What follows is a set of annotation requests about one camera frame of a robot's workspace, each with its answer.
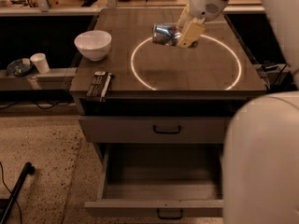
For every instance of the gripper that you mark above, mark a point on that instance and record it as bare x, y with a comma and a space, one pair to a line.
206, 4

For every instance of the redbull can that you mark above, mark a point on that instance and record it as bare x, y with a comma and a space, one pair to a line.
165, 34

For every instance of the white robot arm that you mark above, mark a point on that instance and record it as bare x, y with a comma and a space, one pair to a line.
261, 149

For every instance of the grey drawer cabinet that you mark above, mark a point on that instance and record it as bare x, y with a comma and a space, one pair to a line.
212, 80

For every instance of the closed upper drawer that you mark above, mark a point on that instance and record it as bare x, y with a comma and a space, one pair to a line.
154, 130

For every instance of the open lower drawer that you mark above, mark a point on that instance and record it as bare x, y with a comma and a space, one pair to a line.
169, 182

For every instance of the white bowl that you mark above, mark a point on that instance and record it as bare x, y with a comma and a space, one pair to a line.
94, 45

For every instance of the white paper cup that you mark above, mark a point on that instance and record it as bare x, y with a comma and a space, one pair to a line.
40, 62

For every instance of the dark round dish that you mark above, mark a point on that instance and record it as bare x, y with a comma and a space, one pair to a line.
20, 68

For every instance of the black pole on floor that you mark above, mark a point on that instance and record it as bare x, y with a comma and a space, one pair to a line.
6, 204

